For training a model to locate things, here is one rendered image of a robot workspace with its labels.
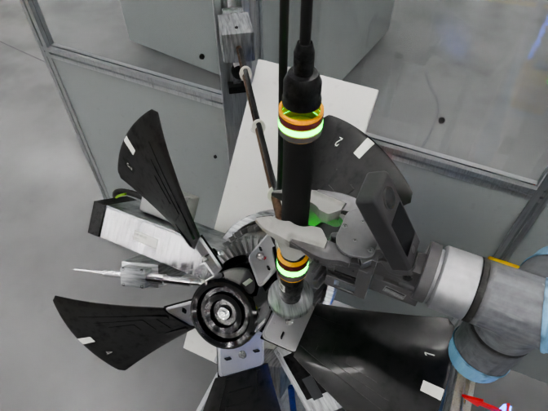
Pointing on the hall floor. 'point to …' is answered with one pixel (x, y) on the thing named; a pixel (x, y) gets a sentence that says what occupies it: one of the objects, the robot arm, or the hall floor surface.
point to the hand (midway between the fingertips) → (274, 205)
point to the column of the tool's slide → (232, 114)
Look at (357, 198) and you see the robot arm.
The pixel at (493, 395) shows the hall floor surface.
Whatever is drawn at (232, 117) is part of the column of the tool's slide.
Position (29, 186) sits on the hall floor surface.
